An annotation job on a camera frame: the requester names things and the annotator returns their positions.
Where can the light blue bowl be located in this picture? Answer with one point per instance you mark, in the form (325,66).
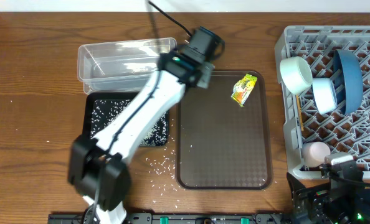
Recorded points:
(324,95)

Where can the dark blue plate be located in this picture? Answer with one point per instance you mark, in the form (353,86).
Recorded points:
(351,78)

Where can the pink cup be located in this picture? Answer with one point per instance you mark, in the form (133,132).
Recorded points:
(314,153)

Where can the grey dishwasher rack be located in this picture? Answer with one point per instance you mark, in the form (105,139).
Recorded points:
(347,133)

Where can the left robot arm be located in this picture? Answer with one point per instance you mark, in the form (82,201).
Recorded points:
(98,166)

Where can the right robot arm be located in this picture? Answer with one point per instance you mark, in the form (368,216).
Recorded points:
(344,199)

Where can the black tray bin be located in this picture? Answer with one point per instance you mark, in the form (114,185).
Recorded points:
(103,107)

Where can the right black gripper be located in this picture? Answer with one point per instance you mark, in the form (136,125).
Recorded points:
(322,196)

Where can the clear plastic bin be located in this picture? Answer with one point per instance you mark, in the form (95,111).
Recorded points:
(120,66)

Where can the green bowl with rice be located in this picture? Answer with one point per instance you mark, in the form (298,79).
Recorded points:
(296,74)

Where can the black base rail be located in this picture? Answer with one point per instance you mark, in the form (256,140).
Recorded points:
(148,218)

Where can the yellow snack wrapper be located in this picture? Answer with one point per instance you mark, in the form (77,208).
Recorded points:
(243,88)

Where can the brown serving tray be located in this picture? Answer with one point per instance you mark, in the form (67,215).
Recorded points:
(221,145)

